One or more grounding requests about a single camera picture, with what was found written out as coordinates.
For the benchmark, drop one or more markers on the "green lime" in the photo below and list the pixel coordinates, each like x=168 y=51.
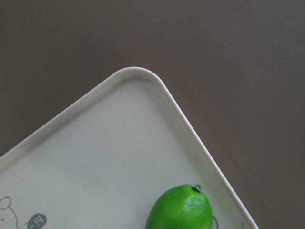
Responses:
x=181 y=207

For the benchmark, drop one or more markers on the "white rabbit tray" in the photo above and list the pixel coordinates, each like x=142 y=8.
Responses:
x=103 y=162

